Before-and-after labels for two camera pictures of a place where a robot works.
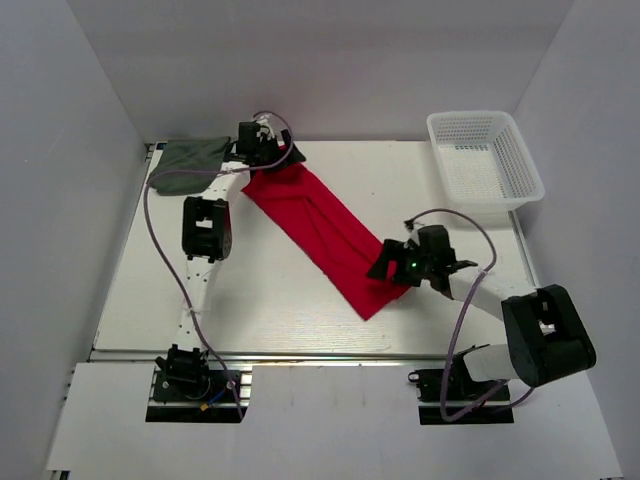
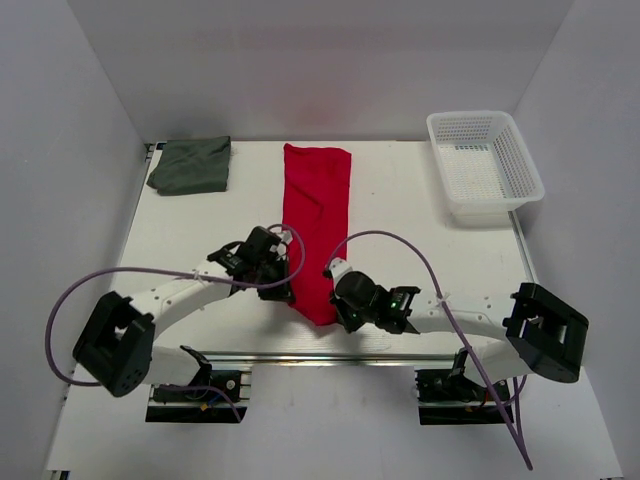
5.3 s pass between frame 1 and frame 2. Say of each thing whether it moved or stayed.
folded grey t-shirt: stayed
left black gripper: moved
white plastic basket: stayed
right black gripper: moved
